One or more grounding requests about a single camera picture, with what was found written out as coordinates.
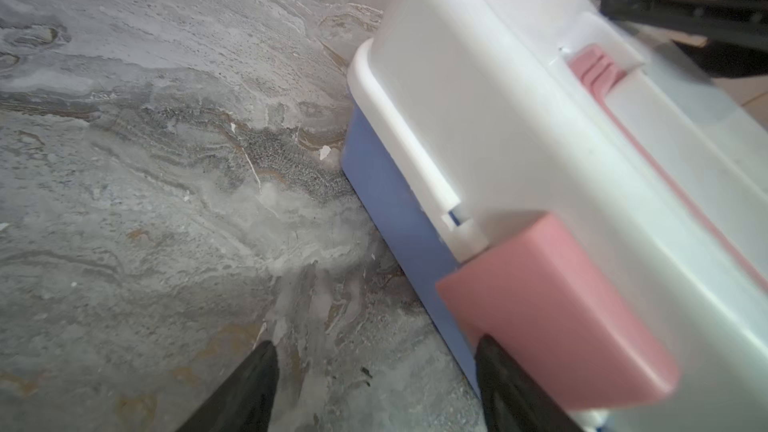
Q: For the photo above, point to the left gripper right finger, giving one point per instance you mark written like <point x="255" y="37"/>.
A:
<point x="512" y="400"/>

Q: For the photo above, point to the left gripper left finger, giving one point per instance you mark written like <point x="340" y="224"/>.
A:
<point x="245" y="400"/>

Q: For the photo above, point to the white blue tool box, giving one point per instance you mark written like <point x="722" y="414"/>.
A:
<point x="582" y="190"/>

